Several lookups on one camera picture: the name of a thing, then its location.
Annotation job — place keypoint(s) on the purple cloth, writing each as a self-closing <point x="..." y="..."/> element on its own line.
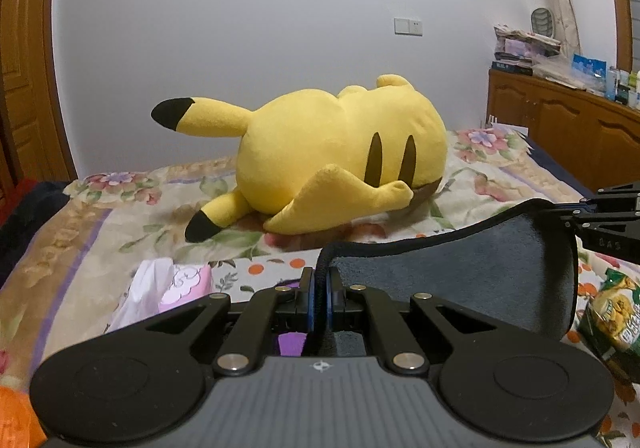
<point x="292" y="344"/>

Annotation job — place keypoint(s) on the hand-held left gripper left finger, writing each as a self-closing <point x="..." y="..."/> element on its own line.
<point x="307" y="299"/>

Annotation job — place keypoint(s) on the pink tissue pack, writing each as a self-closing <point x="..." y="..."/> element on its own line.
<point x="187" y="285"/>

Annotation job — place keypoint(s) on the white wall switch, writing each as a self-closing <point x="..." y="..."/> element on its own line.
<point x="408" y="26"/>

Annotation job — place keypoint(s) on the dark blue blanket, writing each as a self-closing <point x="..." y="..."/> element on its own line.
<point x="30" y="218"/>

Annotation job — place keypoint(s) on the yellow plush toy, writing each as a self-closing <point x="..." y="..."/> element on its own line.
<point x="325" y="153"/>

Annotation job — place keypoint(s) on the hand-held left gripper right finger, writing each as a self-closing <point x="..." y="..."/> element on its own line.
<point x="333" y="299"/>

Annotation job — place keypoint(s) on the green snack bag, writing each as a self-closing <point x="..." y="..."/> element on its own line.
<point x="612" y="318"/>

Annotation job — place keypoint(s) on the orange cloth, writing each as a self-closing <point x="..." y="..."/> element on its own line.
<point x="17" y="418"/>

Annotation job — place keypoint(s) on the floral bed sheet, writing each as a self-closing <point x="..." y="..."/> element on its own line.
<point x="125" y="228"/>

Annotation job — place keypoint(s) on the dark grey towel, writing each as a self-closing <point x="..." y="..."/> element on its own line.
<point x="465" y="268"/>

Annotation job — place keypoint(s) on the group of small bottles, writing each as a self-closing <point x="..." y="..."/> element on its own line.
<point x="624" y="85"/>

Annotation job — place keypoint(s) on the clear plastic bag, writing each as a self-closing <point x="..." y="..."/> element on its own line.
<point x="565" y="70"/>

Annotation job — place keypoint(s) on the wooden cabinet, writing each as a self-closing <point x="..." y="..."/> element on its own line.
<point x="565" y="128"/>

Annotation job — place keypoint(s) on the blue and white box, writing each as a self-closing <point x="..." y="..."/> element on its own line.
<point x="589" y="66"/>

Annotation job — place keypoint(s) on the wooden door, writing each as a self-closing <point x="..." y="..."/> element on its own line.
<point x="22" y="58"/>

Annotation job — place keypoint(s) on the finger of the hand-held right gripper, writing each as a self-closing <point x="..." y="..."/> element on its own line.
<point x="612" y="200"/>
<point x="602" y="233"/>

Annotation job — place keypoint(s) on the stack of papers and books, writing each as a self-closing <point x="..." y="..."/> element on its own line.
<point x="520" y="48"/>

